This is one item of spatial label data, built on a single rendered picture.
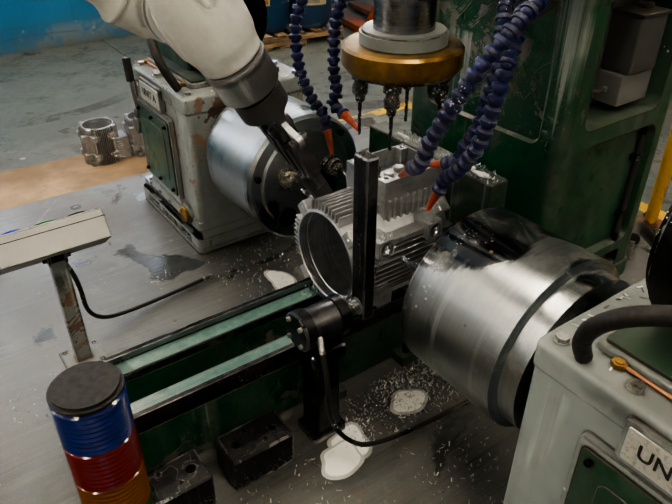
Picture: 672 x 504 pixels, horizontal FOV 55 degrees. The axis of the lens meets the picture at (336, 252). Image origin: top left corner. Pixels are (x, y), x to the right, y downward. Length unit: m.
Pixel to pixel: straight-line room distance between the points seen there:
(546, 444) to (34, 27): 6.07
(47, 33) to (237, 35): 5.70
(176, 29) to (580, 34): 0.55
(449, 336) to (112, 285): 0.82
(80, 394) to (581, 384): 0.45
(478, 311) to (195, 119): 0.76
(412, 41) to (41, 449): 0.82
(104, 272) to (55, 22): 5.16
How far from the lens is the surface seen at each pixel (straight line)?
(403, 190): 1.02
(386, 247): 0.99
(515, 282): 0.79
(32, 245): 1.09
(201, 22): 0.83
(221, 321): 1.09
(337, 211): 0.99
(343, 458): 1.02
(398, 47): 0.93
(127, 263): 1.49
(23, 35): 6.48
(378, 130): 1.18
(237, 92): 0.89
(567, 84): 1.04
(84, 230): 1.10
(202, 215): 1.43
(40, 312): 1.40
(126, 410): 0.58
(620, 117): 1.18
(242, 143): 1.21
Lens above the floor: 1.59
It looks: 33 degrees down
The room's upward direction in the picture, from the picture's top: straight up
